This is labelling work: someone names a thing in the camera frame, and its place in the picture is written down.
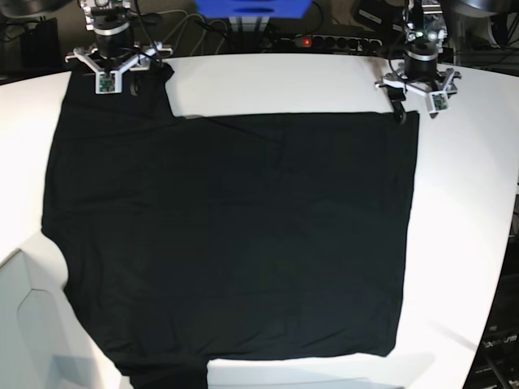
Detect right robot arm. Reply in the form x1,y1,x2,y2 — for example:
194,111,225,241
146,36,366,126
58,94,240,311
65,1,174,95

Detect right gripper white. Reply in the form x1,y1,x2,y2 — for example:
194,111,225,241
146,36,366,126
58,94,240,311
65,42,174,96

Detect white bin beside table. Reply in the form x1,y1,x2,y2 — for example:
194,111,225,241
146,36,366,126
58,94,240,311
1,250,127,388

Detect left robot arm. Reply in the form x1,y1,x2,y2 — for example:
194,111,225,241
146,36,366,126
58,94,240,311
375,1,461,124

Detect blue box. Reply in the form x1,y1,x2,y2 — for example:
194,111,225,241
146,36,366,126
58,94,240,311
195,0,312,19

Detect black T-shirt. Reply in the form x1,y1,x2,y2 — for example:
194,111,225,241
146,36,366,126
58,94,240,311
41,66,420,388

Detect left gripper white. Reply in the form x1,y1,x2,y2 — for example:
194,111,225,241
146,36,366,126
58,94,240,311
375,68,461,124

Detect black power strip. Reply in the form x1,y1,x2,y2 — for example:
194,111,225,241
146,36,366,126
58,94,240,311
263,35,383,56

